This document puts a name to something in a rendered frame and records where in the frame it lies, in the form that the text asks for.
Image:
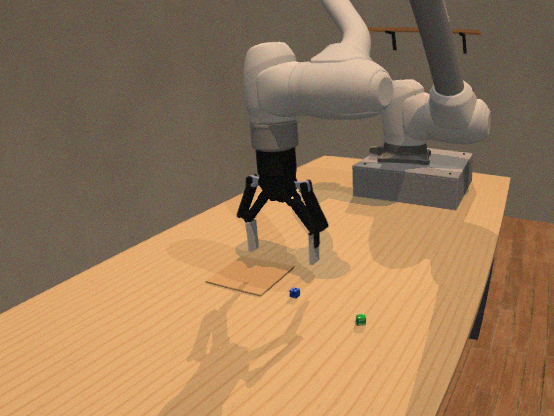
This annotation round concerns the blue die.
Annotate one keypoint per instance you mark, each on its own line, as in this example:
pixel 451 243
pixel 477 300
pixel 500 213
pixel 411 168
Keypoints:
pixel 294 292

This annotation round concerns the tan square mat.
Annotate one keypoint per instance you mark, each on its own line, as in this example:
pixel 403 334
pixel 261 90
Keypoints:
pixel 249 275

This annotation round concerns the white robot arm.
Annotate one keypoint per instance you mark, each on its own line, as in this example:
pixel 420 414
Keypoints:
pixel 340 83

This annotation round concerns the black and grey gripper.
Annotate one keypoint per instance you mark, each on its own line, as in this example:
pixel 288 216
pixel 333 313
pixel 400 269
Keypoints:
pixel 282 164

